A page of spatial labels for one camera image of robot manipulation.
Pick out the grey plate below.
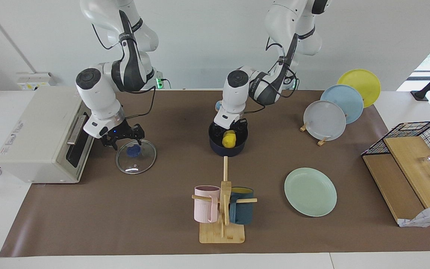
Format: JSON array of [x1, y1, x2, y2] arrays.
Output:
[[303, 100, 347, 141]]

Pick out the light green plate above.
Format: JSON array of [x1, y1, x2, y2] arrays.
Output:
[[284, 167, 337, 217]]

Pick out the dark blue saucepan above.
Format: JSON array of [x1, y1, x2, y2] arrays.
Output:
[[208, 121, 249, 157]]

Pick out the yellow plate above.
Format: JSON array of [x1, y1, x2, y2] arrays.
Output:
[[337, 69, 381, 108]]

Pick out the glass lid with blue knob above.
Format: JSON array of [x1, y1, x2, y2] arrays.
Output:
[[116, 139, 157, 175]]

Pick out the yellow lemon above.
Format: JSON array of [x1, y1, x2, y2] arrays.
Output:
[[222, 130, 237, 147]]

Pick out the white power strip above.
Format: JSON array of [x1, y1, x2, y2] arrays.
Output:
[[16, 72, 53, 91]]

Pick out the beige toaster oven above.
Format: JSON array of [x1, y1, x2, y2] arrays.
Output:
[[0, 86, 103, 183]]

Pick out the wooden plate rack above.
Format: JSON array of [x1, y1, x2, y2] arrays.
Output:
[[300, 121, 329, 146]]

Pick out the pink ribbed mug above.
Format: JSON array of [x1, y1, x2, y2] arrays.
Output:
[[194, 185, 221, 223]]

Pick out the wooden cutting boards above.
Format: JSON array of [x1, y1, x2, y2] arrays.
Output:
[[384, 136, 430, 209]]

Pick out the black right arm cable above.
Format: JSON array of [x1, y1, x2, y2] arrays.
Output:
[[92, 21, 158, 121]]

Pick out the brown table mat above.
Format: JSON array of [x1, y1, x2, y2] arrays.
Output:
[[0, 90, 430, 257]]

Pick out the black wire basket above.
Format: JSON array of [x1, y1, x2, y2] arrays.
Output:
[[361, 121, 430, 172]]

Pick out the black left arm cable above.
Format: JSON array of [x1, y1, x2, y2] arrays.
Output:
[[242, 34, 302, 113]]

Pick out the wooden mug tree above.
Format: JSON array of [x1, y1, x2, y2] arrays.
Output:
[[191, 156, 258, 244]]

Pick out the light blue plate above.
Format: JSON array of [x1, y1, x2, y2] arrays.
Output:
[[320, 84, 364, 124]]

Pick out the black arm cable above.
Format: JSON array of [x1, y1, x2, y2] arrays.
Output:
[[92, 21, 158, 121], [242, 34, 302, 113]]

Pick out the dark teal mug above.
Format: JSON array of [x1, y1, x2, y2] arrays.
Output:
[[229, 187, 254, 225]]

